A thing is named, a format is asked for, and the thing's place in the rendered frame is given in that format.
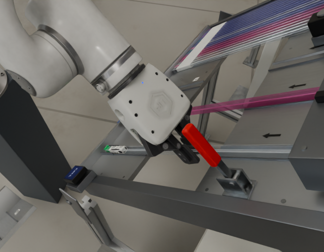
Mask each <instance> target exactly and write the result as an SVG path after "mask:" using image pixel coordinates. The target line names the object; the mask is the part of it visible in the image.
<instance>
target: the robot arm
mask: <svg viewBox="0 0 324 252"><path fill-rule="evenodd" d="M24 14H25V17H26V18H27V19H28V20H29V21H30V22H31V23H32V24H33V25H34V26H35V28H36V29H37V31H36V32H34V33H33V34H32V35H29V34H28V33H27V32H26V30H25V29H24V27H23V25H22V24H21V22H20V20H19V18H18V16H17V13H16V9H15V5H14V0H0V64H1V65H2V66H3V67H4V69H5V70H6V71H7V72H8V73H9V74H10V76H11V77H12V79H13V80H15V81H16V82H17V83H18V84H19V85H20V86H21V88H22V89H23V90H25V91H26V92H28V93H29V94H31V95H32V96H34V97H37V98H48V97H50V96H52V95H54V94H56V93H57V92H58V91H60V90H61V89H62V88H63V87H64V86H66V85H67V84H68V83H69V82H70V81H71V80H72V79H73V78H74V77H76V76H77V75H82V76H83V77H84V78H85V79H86V80H87V81H88V82H89V83H90V84H91V85H92V86H93V87H94V88H95V89H96V90H97V91H98V92H99V93H100V94H101V95H102V96H103V95H104V94H106V93H107V92H109V93H110V94H109V95H108V98H109V100H108V104H109V106H110V107H111V109H112V110H113V112H114V113H115V115H116V116H117V117H118V119H119V120H120V121H121V123H122V124H123V125H124V126H125V128H126V129H127V130H128V131H129V132H130V133H131V135H132V136H133V137H134V138H135V139H136V140H137V141H138V142H139V143H140V144H141V145H143V146H144V148H145V150H146V152H147V154H148V156H149V157H155V156H157V155H159V154H161V153H162V152H164V151H173V152H174V153H175V154H176V155H177V156H178V157H179V158H180V159H181V160H182V161H183V162H184V163H185V164H189V165H190V164H198V163H199V162H200V158H199V157H198V156H197V155H196V154H195V153H194V152H193V151H192V150H191V149H190V148H189V146H192V144H191V143H190V142H189V141H188V140H187V139H186V137H185V136H184V135H183V134H182V130H183V129H184V127H185V126H186V125H187V124H190V123H191V121H190V115H191V111H192V108H193V107H192V105H191V102H190V100H189V99H188V97H187V96H186V95H185V94H184V93H183V92H182V91H181V90H180V89H179V88H178V87H177V86H176V85H175V84H174V83H173V82H172V81H171V80H170V79H169V78H168V77H167V76H166V75H165V74H163V73H162V72H161V71H160V70H158V69H157V68H156V67H154V66H153V65H152V64H150V63H149V62H148V63H147V64H146V65H144V64H141V65H139V62H140V61H141V60H142V59H143V58H142V57H141V56H140V54H139V53H138V52H137V51H136V50H135V49H134V48H133V47H132V46H131V44H130V43H129V42H128V41H127V40H126V39H125V38H124V37H123V35H122V34H121V33H120V32H119V31H118V30H117V29H116V28H115V26H114V25H113V24H112V23H111V22H110V21H109V20H108V19H107V17H106V16H105V15H104V14H103V13H102V12H101V11H100V10H99V8H98V7H97V6H96V5H95V4H94V3H93V2H92V1H91V0H29V1H28V3H27V5H26V7H25V12H24ZM8 83H9V79H8V76H7V74H6V72H5V71H4V70H3V69H2V68H1V67H0V97H1V96H2V95H3V94H4V93H5V91H6V89H7V87H8ZM174 130H175V131H176V132H177V133H178V134H179V135H180V136H181V137H180V141H181V142H182V143H183V144H181V142H180V141H179V140H178V139H177V138H176V137H175V136H174V135H173V134H172V132H173V131H174ZM156 144H157V146H156Z"/></svg>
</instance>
